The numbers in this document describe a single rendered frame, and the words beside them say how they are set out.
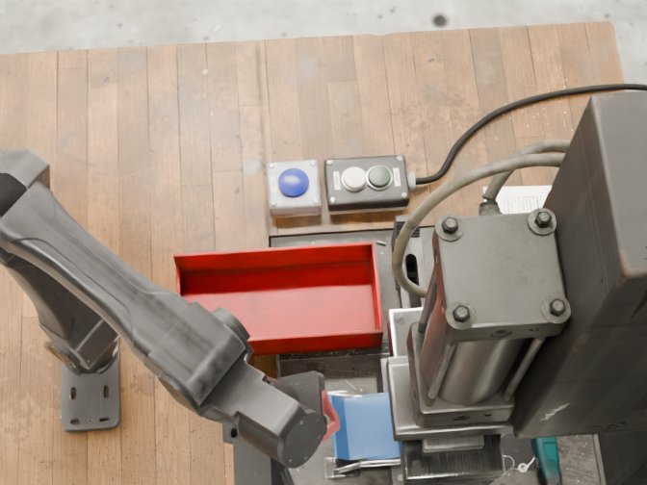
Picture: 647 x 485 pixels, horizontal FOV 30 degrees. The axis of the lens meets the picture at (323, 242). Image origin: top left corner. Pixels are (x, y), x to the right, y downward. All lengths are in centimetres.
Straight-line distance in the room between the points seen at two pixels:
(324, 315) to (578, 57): 52
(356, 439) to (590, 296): 60
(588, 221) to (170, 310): 42
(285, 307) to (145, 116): 33
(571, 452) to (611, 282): 74
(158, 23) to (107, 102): 115
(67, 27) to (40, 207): 175
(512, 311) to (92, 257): 40
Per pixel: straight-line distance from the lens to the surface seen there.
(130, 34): 281
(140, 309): 109
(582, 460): 151
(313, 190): 156
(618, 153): 80
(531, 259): 91
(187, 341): 109
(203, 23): 280
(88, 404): 150
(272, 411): 109
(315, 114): 164
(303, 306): 152
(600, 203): 80
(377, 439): 139
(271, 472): 118
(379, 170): 156
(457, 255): 90
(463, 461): 123
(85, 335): 137
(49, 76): 171
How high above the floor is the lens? 234
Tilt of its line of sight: 67 degrees down
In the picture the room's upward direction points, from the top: 2 degrees clockwise
